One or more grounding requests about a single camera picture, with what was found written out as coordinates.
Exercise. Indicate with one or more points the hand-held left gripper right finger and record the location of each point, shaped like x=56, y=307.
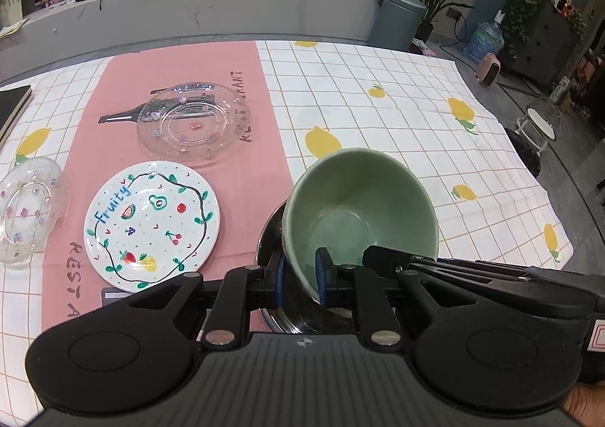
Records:
x=321, y=276

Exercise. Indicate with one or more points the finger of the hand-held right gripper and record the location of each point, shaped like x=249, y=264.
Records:
x=385, y=259

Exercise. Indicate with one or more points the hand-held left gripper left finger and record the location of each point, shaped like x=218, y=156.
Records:
x=281, y=283

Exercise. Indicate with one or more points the blue steel bowl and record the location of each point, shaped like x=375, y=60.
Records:
x=302, y=318

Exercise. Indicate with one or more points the green ceramic bowl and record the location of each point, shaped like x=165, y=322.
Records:
x=359, y=200

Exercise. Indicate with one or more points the white fruit painted plate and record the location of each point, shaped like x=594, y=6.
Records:
x=151, y=228

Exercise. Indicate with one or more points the clear glass flower plate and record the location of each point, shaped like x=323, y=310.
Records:
x=28, y=209
x=189, y=134

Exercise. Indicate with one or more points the person's right hand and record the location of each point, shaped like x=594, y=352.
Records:
x=586, y=405

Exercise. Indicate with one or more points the lemon print checked tablecloth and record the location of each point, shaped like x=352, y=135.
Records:
x=378, y=91

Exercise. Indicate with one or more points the clear stool white seat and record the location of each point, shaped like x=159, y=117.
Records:
x=539, y=122

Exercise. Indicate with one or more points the pink space heater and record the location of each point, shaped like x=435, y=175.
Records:
x=489, y=70

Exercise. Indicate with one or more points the grey trash bin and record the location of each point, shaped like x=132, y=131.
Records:
x=394, y=21

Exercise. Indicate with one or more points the blue water bottle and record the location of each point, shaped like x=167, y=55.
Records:
x=484, y=39

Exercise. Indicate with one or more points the grey cabinet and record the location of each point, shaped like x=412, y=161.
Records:
x=553, y=44

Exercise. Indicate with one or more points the pink printed placemat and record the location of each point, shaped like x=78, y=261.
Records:
x=118, y=72

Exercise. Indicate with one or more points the black book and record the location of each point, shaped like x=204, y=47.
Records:
x=12, y=106

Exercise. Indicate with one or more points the white drawing card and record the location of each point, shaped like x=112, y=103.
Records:
x=10, y=6

